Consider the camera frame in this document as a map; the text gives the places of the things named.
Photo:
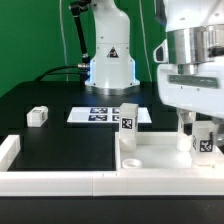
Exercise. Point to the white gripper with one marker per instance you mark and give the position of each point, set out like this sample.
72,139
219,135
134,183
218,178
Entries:
202,93

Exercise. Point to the white square table top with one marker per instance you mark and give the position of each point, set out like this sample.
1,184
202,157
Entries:
154,150

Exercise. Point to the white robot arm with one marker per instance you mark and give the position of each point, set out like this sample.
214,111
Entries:
184,38

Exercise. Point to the AprilTag marker sheet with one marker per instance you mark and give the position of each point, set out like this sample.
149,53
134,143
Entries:
106,114

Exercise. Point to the white U-shaped obstacle fence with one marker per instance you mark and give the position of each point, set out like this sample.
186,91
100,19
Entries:
205,180

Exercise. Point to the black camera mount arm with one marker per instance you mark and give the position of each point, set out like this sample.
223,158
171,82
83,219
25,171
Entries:
76,8

